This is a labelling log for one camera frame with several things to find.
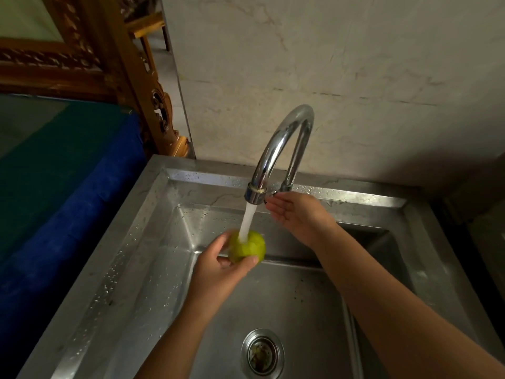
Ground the blue cloth cover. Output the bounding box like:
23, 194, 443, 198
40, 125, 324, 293
0, 108, 149, 379

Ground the green table mat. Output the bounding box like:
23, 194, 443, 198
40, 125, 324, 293
0, 94, 132, 265

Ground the green round fruit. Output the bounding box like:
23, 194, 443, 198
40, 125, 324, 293
228, 230, 267, 264

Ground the person's right forearm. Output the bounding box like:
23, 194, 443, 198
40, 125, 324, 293
314, 227, 505, 379

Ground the brown wooden chair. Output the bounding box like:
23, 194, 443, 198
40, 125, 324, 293
120, 0, 171, 52

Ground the metal sink drain strainer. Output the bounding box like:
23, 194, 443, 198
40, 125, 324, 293
241, 328, 285, 379

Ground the carved wooden furniture frame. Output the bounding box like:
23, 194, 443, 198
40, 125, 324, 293
0, 0, 190, 158

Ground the person's left hand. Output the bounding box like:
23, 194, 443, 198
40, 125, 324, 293
185, 231, 260, 313

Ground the stainless steel sink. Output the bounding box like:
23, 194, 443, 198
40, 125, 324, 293
17, 154, 505, 379

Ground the person's right hand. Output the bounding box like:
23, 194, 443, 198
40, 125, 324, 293
265, 191, 337, 250

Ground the person's left forearm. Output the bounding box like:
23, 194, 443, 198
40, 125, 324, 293
133, 302, 215, 379

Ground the chrome gooseneck faucet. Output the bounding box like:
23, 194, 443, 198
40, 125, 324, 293
244, 104, 315, 205

